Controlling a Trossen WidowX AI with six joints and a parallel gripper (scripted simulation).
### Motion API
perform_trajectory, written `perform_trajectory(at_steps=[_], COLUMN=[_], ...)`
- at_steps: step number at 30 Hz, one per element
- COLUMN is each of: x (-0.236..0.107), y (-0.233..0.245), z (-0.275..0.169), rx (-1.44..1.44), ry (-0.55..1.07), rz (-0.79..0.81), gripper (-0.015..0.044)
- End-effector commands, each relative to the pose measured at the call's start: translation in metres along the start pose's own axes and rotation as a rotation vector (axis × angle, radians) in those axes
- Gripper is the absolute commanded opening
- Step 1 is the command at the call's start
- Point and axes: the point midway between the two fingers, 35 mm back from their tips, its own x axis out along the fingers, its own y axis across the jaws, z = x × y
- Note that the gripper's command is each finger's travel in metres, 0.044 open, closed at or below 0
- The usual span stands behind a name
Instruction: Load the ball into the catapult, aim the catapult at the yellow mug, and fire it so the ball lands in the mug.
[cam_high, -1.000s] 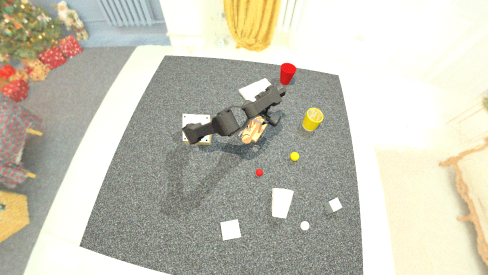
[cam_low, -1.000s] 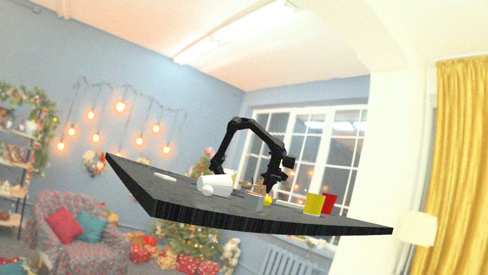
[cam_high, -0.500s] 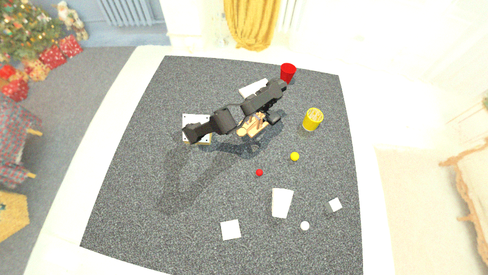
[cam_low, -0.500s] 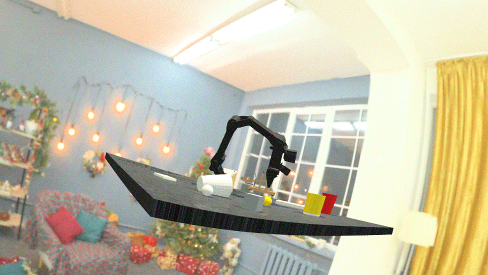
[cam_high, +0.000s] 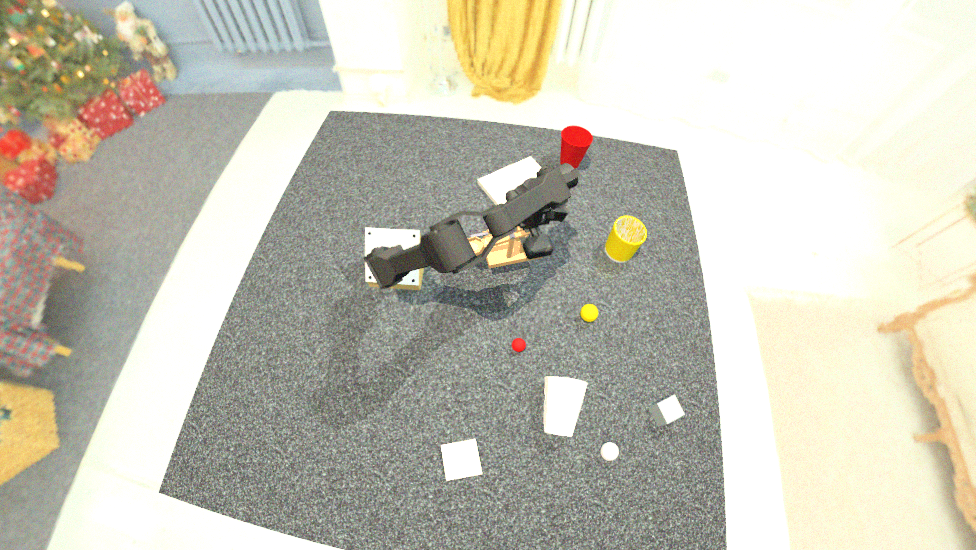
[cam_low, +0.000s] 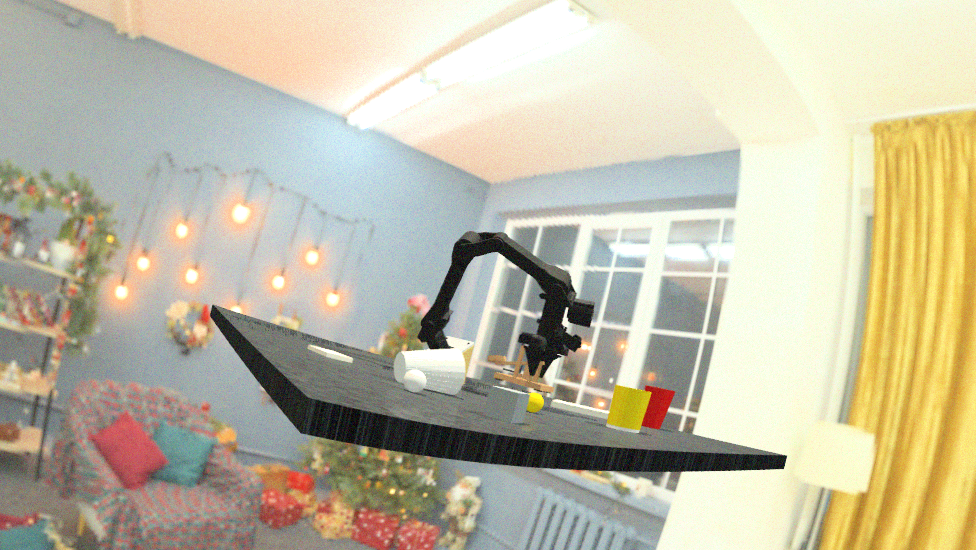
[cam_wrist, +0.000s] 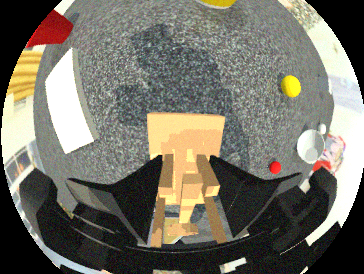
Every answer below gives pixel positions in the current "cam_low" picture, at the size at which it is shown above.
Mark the white ball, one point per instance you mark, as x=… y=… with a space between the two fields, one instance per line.
x=414 y=381

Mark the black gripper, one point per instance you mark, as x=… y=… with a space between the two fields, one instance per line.
x=541 y=347

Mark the yellow cup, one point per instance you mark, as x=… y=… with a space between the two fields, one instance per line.
x=628 y=408

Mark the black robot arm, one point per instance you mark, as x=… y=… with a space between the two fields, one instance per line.
x=556 y=282

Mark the yellow ball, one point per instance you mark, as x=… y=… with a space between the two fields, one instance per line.
x=535 y=403

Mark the red plastic cup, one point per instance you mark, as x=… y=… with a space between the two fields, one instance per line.
x=658 y=406

